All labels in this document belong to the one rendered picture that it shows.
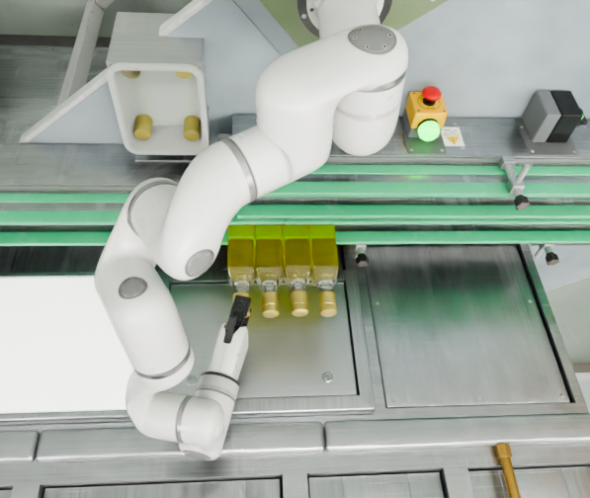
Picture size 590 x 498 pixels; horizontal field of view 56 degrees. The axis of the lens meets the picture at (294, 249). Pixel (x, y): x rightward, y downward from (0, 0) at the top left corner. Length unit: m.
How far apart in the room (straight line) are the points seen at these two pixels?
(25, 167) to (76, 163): 0.11
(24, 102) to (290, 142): 1.27
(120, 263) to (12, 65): 1.29
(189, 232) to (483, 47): 0.78
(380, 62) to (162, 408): 0.61
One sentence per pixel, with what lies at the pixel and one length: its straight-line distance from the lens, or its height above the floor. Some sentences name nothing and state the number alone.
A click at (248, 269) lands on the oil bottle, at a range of 1.12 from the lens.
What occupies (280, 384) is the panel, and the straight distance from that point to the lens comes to 1.17.
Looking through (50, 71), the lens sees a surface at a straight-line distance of 1.93.
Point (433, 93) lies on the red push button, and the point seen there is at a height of 0.80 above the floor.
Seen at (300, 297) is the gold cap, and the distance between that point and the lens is 1.10.
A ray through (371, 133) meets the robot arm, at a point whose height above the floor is 1.15.
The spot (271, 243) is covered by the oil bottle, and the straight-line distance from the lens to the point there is 1.16.
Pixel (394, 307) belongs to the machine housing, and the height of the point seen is 1.06.
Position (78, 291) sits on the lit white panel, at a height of 1.03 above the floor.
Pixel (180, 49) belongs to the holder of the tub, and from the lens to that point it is 1.10.
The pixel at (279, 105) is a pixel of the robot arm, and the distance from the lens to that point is 0.63.
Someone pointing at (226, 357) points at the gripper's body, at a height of 1.27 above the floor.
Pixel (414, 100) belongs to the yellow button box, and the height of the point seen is 0.79.
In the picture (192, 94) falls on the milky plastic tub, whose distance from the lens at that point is 1.19.
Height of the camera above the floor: 1.68
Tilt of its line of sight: 35 degrees down
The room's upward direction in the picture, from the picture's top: 176 degrees clockwise
